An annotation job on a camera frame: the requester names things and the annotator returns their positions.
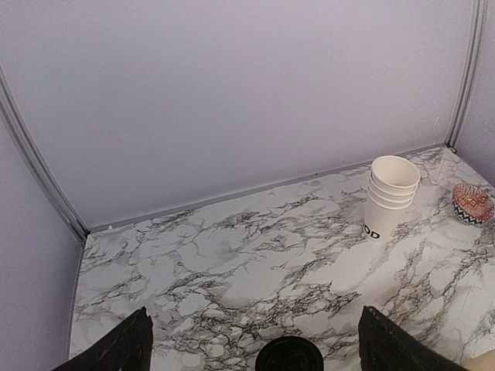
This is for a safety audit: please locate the patterned red blue bowl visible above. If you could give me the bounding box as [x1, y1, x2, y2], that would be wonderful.
[452, 183, 494, 226]

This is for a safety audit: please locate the stack of white paper cups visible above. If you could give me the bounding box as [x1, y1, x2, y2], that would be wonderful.
[364, 155, 421, 243]

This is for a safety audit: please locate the right aluminium frame post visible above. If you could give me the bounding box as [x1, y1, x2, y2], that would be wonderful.
[444, 0, 489, 153]

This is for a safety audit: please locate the stack of black cup lids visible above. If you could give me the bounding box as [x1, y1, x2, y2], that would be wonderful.
[254, 335, 324, 371]

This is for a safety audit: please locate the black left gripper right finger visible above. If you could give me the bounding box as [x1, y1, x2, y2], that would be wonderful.
[358, 306, 464, 371]

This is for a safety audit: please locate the left aluminium frame post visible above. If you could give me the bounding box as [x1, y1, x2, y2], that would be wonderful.
[1, 70, 89, 245]

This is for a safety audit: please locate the brown paper takeout bag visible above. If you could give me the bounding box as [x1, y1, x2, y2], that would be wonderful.
[466, 352, 495, 371]

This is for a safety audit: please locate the aluminium frame post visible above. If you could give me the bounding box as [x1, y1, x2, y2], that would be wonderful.
[444, 0, 489, 153]
[1, 70, 89, 245]

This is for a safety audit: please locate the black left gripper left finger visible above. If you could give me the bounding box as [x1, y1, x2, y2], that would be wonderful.
[55, 307, 153, 371]

